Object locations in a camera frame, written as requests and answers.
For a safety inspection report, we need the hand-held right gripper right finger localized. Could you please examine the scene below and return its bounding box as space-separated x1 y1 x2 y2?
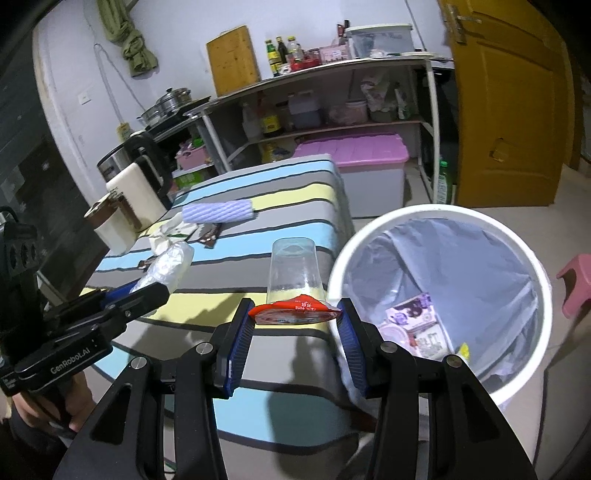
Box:
336 298 539 480

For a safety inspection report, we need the clear cup with red lid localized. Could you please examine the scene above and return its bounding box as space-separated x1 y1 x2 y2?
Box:
248 237 343 326

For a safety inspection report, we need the purple milk carton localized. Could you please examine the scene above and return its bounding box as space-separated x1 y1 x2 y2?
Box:
385 292 437 329

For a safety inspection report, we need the person's left hand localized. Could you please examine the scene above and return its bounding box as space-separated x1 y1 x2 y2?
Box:
13 368 96 433

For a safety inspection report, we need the yellow wooden door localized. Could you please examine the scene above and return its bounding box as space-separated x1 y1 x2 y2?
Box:
438 0 579 209

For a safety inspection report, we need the steel steamer pot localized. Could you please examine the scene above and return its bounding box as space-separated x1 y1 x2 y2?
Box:
154 87 193 112

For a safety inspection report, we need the clear container with white lid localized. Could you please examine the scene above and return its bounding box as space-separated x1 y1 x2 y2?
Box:
345 23 414 59

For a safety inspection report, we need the brown snack wrapper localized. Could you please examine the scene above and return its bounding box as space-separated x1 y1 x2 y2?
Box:
187 222 225 248

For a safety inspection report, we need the white shelf unit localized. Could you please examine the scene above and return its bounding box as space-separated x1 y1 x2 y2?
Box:
184 52 456 206

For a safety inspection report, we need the purple ribbed foam sleeve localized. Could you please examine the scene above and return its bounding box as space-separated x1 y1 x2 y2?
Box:
181 199 256 226

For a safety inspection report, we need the white plastic bottle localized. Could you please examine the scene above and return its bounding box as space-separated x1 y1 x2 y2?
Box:
241 102 263 142

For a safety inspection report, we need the wooden cutting board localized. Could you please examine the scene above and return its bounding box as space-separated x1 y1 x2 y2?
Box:
205 26 262 97

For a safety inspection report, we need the green hanging cloth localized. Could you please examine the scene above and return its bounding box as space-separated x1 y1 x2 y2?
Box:
96 0 159 79

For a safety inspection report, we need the yellow label oil bottle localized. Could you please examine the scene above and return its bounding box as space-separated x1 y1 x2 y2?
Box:
265 39 283 77

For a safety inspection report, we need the purple plastic jug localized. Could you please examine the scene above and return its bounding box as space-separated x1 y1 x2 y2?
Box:
288 91 323 130

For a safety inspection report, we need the clear plastic wrapper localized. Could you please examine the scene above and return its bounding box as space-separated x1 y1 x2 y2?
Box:
137 240 195 295

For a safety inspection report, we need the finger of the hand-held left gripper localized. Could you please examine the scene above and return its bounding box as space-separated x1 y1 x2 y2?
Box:
76 283 141 317
44 282 170 343

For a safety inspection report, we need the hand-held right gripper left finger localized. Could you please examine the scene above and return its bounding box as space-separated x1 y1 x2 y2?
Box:
53 298 256 480

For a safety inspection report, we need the striped tablecloth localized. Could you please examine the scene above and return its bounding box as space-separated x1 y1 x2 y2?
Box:
78 154 357 449

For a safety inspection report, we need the crumpled white paper packet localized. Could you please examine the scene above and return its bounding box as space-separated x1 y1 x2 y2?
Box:
148 214 200 254

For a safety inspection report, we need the green plastic bottle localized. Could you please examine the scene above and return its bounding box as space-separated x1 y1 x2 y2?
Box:
436 159 454 206

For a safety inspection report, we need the storage box with pink lid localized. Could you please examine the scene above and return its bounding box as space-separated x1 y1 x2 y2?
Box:
294 134 411 219

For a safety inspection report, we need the pink round container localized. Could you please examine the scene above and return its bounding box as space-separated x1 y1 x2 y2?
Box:
344 100 369 125

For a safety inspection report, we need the small steel pot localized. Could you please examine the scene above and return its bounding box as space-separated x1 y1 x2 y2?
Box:
137 104 163 126

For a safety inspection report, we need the soy sauce bottle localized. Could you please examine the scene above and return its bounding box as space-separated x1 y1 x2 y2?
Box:
260 99 284 137

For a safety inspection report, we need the white round trash bin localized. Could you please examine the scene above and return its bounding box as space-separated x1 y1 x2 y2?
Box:
326 204 554 412

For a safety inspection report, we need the pale blue bin liner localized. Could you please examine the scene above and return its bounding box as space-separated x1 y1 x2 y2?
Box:
341 219 539 407

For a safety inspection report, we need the metal door latch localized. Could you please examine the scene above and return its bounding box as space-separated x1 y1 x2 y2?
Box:
442 4 482 45

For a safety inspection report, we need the pink plastic stool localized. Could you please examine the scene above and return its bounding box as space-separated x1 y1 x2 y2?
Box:
556 253 591 319

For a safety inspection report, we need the white plastic bag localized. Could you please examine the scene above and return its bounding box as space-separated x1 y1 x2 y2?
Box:
359 76 399 112

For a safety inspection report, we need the white mug with brown lid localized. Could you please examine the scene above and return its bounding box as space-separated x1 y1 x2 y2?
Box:
83 192 140 256

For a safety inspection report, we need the pink basket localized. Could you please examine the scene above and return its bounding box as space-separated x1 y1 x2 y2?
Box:
177 140 218 172

